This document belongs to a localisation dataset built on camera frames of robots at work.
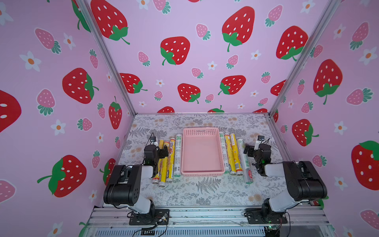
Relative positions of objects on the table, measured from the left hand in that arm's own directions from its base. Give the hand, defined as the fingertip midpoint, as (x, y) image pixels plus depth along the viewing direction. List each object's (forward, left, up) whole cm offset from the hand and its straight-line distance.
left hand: (159, 145), depth 95 cm
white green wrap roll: (-4, -43, -1) cm, 43 cm away
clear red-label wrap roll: (-9, -55, -2) cm, 56 cm away
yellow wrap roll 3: (-13, -50, -2) cm, 52 cm away
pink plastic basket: (0, -29, -9) cm, 31 cm away
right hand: (+1, -67, 0) cm, 67 cm away
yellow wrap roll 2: (-12, -47, -3) cm, 48 cm away
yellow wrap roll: (-21, -1, -3) cm, 21 cm away
